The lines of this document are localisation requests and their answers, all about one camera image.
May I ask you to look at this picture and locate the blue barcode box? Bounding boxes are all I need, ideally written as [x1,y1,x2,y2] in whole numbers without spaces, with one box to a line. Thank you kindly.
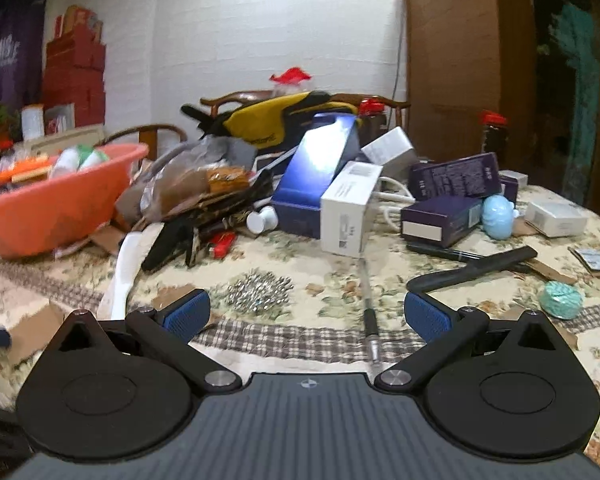
[271,113,360,238]

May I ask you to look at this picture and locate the purple box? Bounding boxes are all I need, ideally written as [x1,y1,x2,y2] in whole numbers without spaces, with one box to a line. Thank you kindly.
[407,153,502,200]
[400,195,482,248]

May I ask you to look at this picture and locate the red cap sauce bottle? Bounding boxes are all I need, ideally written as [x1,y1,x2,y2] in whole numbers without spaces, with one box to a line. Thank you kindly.
[480,110,508,168]

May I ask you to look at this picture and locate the red gift box stack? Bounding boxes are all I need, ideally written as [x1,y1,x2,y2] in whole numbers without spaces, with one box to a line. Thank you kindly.
[42,4,106,127]

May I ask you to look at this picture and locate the yellow black work glove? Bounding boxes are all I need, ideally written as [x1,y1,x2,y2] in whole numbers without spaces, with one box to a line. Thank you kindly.
[181,91,358,154]

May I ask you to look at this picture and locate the light blue figurine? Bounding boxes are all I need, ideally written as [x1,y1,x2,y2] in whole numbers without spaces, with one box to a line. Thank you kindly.
[481,195,516,240]

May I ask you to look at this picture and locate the black flat tool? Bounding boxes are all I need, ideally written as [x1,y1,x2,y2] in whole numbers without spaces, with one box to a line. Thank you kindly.
[406,246,538,292]

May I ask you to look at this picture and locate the purple box lower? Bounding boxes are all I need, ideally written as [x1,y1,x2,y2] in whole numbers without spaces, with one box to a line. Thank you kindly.
[400,195,482,248]

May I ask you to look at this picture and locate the small white box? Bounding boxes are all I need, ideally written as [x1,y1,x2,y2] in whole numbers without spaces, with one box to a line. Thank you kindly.
[524,202,586,238]

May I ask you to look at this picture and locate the purple box upper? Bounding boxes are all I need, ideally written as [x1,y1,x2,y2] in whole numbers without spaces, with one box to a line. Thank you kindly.
[407,153,502,200]

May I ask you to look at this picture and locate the white paper cup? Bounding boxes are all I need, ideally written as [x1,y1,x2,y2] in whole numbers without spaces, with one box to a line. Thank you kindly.
[50,146,81,179]

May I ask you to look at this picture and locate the teal yarn ball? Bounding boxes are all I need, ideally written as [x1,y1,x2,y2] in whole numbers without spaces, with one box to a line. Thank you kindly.
[539,281,583,321]

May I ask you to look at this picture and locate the pink plastic basin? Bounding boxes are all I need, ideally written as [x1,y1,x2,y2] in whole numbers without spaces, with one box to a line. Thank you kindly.
[0,143,148,259]

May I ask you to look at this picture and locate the brown item in plastic bag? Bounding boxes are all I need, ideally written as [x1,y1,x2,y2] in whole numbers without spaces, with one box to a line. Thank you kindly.
[114,136,273,228]

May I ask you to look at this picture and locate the white barcode box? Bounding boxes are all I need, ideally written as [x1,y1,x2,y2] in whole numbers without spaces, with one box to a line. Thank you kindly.
[320,162,382,258]

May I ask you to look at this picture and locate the wooden chair round back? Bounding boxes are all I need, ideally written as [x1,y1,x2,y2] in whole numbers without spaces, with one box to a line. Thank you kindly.
[98,124,187,160]

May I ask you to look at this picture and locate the pile of silver pins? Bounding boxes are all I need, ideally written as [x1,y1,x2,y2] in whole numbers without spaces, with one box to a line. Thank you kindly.
[225,268,294,316]

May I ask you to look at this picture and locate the brown wooden wardrobe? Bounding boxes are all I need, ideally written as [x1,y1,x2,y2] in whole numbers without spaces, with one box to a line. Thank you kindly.
[405,0,535,169]

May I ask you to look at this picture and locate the orange strap with card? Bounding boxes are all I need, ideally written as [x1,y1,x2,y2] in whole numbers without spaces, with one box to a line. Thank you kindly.
[0,154,56,191]

